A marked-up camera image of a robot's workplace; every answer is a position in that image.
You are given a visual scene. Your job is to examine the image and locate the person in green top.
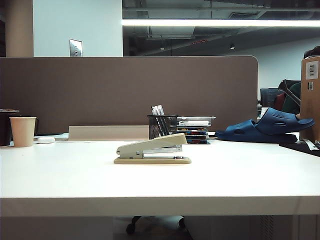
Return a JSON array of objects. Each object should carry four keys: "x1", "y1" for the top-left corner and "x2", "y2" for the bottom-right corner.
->
[{"x1": 283, "y1": 81, "x2": 302, "y2": 116}]

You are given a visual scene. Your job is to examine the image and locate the white earbuds case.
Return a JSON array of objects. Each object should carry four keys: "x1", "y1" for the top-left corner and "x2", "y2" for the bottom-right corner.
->
[{"x1": 36, "y1": 136, "x2": 56, "y2": 145}]

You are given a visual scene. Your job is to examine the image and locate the beige paper cup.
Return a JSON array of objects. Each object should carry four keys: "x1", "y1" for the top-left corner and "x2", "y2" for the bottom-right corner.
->
[{"x1": 9, "y1": 116, "x2": 37, "y2": 148}]

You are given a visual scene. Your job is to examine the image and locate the grey flat folder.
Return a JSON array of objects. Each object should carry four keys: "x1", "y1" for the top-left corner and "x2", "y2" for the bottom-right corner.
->
[{"x1": 177, "y1": 115, "x2": 217, "y2": 122}]

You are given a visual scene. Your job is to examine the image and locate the black table mat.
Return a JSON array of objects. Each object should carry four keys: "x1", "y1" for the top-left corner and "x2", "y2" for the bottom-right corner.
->
[{"x1": 278, "y1": 139, "x2": 320, "y2": 158}]

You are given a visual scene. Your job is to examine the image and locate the office chair base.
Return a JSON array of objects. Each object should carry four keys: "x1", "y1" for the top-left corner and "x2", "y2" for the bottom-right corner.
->
[{"x1": 125, "y1": 215, "x2": 187, "y2": 236}]

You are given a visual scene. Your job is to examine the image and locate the black computer monitor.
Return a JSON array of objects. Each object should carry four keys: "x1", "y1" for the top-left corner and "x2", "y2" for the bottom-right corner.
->
[{"x1": 260, "y1": 87, "x2": 285, "y2": 109}]

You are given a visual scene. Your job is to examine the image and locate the blue book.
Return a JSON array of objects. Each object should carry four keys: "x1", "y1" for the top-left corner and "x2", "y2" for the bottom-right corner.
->
[{"x1": 185, "y1": 134, "x2": 209, "y2": 145}]

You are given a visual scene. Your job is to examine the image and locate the brown desk partition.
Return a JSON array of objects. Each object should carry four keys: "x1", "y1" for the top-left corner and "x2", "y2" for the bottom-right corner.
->
[{"x1": 0, "y1": 55, "x2": 259, "y2": 141}]

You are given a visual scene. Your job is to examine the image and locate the long ceiling light strip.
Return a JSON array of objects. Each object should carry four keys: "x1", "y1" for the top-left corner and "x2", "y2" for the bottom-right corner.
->
[{"x1": 121, "y1": 18, "x2": 320, "y2": 28}]

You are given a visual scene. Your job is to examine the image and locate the metal wall plate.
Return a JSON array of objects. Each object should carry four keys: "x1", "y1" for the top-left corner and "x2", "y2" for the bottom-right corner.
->
[{"x1": 69, "y1": 38, "x2": 84, "y2": 58}]

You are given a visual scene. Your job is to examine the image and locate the black lidded container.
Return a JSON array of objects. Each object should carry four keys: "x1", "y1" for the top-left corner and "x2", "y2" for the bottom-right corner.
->
[{"x1": 0, "y1": 108, "x2": 21, "y2": 147}]

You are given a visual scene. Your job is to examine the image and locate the grey metal bar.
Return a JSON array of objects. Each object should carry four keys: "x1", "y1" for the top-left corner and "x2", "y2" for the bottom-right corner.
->
[{"x1": 279, "y1": 79, "x2": 302, "y2": 106}]

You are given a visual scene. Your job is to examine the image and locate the beige desk stapler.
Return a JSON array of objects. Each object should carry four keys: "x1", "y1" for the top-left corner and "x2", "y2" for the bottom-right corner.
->
[{"x1": 113, "y1": 132, "x2": 193, "y2": 165}]

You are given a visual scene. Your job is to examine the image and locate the white book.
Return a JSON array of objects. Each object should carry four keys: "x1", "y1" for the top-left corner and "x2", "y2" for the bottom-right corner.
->
[{"x1": 177, "y1": 120, "x2": 211, "y2": 127}]

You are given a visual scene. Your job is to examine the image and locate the black mesh pen holder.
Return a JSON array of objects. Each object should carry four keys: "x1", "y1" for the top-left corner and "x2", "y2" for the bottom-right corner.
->
[{"x1": 147, "y1": 114, "x2": 179, "y2": 140}]

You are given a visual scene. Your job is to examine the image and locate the brown cardboard box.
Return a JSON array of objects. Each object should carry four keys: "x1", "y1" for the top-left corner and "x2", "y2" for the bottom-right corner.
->
[{"x1": 299, "y1": 55, "x2": 320, "y2": 144}]

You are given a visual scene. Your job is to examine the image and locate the blue rubber slipper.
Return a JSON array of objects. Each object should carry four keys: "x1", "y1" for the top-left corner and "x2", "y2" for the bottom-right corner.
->
[
  {"x1": 254, "y1": 107, "x2": 316, "y2": 136},
  {"x1": 214, "y1": 119, "x2": 299, "y2": 144}
]

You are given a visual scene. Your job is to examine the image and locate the colourful book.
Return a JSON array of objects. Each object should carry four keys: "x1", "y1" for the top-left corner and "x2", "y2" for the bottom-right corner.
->
[{"x1": 176, "y1": 126, "x2": 209, "y2": 136}]

